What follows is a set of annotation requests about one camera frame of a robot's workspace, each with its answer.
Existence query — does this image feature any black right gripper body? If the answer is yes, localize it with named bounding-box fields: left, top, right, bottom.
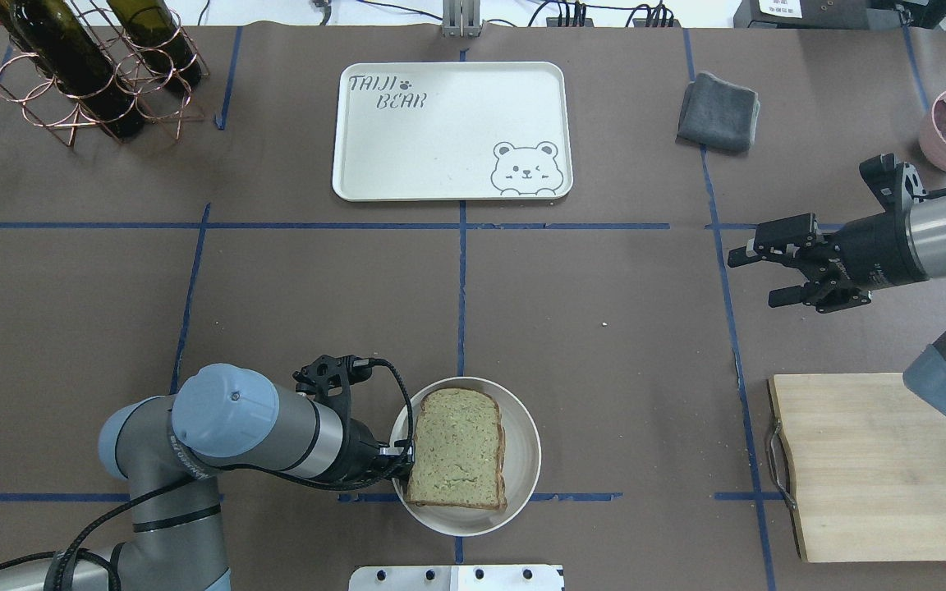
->
left=797, top=213, right=928, bottom=314

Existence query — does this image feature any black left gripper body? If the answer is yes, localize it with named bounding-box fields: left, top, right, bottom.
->
left=333, top=419, right=416, bottom=487

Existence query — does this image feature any bread slice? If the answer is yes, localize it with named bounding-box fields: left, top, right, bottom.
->
left=406, top=388, right=507, bottom=511

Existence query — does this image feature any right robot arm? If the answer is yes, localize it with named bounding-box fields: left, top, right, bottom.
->
left=726, top=178, right=946, bottom=416

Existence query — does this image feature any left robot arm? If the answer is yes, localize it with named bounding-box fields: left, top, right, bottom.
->
left=0, top=355, right=416, bottom=590

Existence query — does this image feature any cream bear print tray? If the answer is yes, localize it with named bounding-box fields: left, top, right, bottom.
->
left=332, top=62, right=573, bottom=203

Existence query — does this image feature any grey folded cloth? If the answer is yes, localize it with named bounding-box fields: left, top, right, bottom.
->
left=677, top=71, right=760, bottom=153

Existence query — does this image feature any white round plate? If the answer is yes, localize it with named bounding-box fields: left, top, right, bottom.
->
left=392, top=375, right=542, bottom=538

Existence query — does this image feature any wooden cutting board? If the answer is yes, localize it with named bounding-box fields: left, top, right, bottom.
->
left=769, top=373, right=946, bottom=562

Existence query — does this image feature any black box device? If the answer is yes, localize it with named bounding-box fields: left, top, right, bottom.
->
left=732, top=1, right=946, bottom=30

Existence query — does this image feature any dark green wine bottle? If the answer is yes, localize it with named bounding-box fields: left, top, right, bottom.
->
left=0, top=1, right=145, bottom=144

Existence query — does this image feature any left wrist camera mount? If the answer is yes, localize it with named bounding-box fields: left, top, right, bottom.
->
left=292, top=355, right=373, bottom=424

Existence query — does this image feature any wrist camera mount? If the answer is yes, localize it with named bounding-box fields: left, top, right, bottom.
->
left=292, top=355, right=373, bottom=424
left=857, top=153, right=946, bottom=213

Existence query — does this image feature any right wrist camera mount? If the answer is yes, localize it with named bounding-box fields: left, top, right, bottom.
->
left=857, top=153, right=946, bottom=213

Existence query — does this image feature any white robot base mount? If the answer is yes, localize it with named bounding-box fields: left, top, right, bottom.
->
left=348, top=564, right=566, bottom=590

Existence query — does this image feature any aluminium frame post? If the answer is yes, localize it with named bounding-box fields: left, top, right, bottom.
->
left=442, top=0, right=484, bottom=38

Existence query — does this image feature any copper wire bottle rack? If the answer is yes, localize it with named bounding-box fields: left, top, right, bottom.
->
left=0, top=1, right=208, bottom=147

